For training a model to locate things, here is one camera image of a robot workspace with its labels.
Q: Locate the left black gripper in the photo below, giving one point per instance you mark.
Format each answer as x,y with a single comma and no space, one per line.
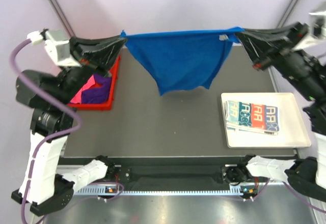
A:
99,53

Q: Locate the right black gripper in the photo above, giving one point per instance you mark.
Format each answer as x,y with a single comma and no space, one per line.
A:
257,43

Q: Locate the dark blue towel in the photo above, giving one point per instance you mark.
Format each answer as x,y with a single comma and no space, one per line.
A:
182,60

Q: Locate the blue polka dot towel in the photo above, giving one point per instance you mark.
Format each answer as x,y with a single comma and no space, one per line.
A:
238,115

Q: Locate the beige rabbit letter towel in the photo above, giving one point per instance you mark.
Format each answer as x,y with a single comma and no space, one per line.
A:
265,119

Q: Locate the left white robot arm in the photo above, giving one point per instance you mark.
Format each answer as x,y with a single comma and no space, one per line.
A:
49,97

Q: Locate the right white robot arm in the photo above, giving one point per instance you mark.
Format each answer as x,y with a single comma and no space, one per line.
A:
306,176

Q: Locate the purple towel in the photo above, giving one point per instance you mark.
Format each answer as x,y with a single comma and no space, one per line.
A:
100,92

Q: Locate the pink towel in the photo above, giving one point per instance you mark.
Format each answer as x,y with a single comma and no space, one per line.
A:
83,96

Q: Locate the red plastic bin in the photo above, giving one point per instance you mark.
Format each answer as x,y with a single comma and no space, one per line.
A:
108,104

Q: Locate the white plastic tray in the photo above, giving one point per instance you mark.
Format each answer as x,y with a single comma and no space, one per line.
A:
292,134

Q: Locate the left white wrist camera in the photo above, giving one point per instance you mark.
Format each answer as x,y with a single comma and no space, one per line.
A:
56,45

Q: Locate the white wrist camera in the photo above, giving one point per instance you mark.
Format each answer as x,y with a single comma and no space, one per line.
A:
56,45
316,29

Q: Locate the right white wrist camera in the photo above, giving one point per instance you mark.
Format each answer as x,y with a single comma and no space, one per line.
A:
316,29

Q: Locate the grey slotted cable duct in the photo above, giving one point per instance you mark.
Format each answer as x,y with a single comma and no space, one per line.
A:
104,190

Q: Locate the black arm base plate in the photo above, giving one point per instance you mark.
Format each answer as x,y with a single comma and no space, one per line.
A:
174,173

